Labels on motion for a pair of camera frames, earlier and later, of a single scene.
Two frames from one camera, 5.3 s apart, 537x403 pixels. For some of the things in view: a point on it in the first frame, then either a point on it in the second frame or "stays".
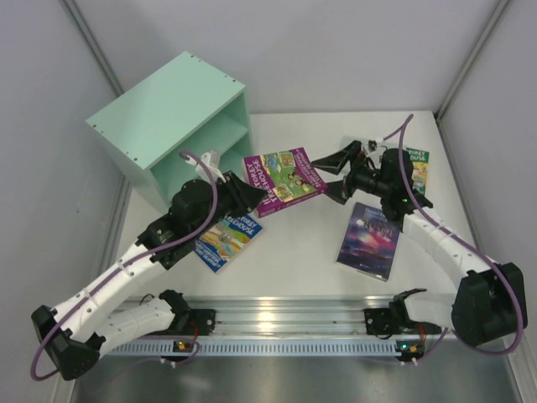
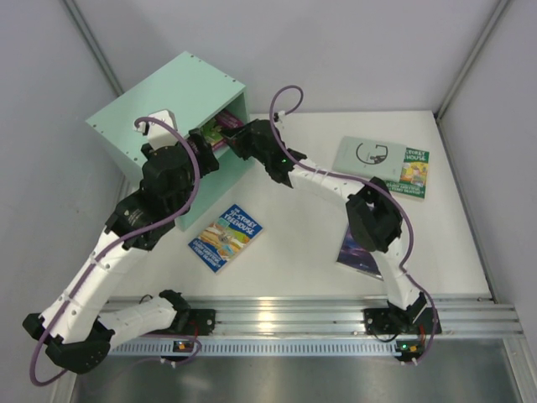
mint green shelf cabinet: (189, 107) stays
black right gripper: (352, 173) to (239, 140)
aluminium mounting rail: (278, 316) stays
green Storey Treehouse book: (420, 163) stays
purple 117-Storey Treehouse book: (289, 177) to (214, 129)
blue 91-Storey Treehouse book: (221, 241) stays
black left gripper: (234, 191) to (205, 149)
